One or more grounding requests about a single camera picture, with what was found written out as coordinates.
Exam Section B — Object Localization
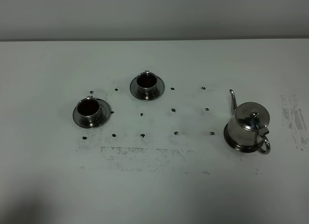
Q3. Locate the steel teacup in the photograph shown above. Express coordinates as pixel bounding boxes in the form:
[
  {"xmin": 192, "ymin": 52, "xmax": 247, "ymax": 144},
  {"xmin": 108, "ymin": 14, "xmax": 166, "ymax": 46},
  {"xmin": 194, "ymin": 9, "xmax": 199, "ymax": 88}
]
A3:
[
  {"xmin": 77, "ymin": 96, "xmax": 101, "ymax": 122},
  {"xmin": 137, "ymin": 71, "xmax": 158, "ymax": 94}
]

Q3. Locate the far steel teacup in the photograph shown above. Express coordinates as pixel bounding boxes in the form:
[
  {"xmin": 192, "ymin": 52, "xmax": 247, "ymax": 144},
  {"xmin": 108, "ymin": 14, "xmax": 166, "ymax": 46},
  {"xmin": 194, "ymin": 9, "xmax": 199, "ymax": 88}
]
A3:
[{"xmin": 77, "ymin": 96, "xmax": 101, "ymax": 122}]

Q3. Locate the stainless steel teapot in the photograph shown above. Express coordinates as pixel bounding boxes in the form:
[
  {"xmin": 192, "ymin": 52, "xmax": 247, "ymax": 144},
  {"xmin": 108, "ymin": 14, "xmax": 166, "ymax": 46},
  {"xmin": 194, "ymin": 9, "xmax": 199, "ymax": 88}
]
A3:
[{"xmin": 227, "ymin": 89, "xmax": 271, "ymax": 154}]

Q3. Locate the teapot steel saucer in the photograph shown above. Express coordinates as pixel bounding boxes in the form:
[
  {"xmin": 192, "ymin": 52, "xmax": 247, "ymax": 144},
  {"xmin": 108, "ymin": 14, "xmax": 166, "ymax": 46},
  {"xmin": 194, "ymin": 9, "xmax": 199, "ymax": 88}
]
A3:
[{"xmin": 224, "ymin": 125, "xmax": 263, "ymax": 153}]

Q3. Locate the near steel teacup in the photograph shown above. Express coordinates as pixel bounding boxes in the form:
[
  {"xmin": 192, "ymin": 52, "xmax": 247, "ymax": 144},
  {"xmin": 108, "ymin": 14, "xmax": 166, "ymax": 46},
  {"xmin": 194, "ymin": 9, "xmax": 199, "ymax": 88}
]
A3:
[{"xmin": 137, "ymin": 71, "xmax": 158, "ymax": 94}]

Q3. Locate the near steel saucer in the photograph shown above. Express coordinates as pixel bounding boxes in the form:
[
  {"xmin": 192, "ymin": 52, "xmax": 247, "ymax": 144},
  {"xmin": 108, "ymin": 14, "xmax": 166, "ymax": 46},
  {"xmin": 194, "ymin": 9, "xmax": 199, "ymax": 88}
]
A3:
[{"xmin": 129, "ymin": 72, "xmax": 165, "ymax": 101}]

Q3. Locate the far steel saucer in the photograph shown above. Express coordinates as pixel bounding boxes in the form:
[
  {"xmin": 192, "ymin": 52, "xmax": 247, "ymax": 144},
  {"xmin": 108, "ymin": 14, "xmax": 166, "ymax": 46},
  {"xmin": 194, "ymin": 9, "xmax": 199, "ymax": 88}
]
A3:
[{"xmin": 72, "ymin": 96, "xmax": 112, "ymax": 129}]

